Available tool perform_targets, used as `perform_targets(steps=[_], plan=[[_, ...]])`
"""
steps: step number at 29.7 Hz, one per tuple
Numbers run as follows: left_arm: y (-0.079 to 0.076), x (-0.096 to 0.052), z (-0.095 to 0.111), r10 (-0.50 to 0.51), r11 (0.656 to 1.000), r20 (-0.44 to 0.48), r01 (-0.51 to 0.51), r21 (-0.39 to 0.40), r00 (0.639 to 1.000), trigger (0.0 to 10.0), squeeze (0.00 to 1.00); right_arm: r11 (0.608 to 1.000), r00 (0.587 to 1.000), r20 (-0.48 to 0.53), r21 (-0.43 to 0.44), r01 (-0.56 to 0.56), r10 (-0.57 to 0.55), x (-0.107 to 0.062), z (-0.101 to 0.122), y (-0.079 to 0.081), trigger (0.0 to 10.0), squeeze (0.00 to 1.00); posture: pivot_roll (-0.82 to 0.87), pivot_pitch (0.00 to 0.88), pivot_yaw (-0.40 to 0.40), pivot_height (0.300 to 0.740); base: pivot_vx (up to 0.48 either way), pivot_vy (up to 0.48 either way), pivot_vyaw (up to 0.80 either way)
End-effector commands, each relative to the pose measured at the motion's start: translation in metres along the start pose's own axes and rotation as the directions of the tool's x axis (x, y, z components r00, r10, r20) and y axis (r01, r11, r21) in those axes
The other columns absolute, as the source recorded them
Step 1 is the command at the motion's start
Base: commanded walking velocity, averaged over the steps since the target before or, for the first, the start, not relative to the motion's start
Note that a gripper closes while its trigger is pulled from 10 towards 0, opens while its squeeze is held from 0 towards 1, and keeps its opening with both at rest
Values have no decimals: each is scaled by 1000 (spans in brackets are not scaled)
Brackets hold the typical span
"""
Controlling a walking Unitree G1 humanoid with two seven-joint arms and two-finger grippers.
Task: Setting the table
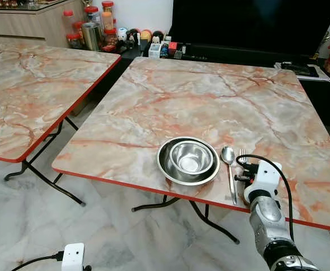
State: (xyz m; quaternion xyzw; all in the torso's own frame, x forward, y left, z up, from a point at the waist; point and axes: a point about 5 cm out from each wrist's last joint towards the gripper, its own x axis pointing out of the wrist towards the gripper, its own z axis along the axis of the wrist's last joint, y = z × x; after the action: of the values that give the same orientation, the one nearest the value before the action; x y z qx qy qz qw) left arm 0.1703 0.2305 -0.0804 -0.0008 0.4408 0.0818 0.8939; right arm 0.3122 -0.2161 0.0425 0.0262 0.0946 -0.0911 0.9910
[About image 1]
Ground silver metal spoon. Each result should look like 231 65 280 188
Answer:
221 146 239 206

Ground small steel bowl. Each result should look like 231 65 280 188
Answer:
169 141 215 174

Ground large shallow steel bowl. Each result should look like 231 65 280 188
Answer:
157 137 221 186

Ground black flat device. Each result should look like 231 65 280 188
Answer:
281 63 318 77

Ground white paper sheets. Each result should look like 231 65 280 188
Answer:
274 62 330 84

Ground black television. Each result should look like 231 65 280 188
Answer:
169 0 330 58

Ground small white box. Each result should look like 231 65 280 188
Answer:
148 43 162 58

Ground black toy figure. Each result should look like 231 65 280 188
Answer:
128 29 140 46

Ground orange-lid snack jar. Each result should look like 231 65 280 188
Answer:
102 12 115 30

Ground steel canister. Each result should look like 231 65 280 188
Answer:
81 21 102 51

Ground small red-lid jar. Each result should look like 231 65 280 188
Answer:
67 33 83 49

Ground wide red-lid clear jar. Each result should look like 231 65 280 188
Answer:
85 6 99 23

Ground tall red-lid plastic jar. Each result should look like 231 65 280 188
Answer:
63 10 76 34

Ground wooden drawer cabinet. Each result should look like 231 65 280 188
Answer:
0 0 85 49

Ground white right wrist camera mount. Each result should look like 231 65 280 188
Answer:
244 160 283 204

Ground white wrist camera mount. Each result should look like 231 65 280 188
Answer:
244 160 283 204
61 243 86 271

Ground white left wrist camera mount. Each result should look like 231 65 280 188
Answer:
61 243 86 271

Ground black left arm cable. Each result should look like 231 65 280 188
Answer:
11 252 65 271

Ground black metal table frame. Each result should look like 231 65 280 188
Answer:
132 195 240 244
4 116 87 207

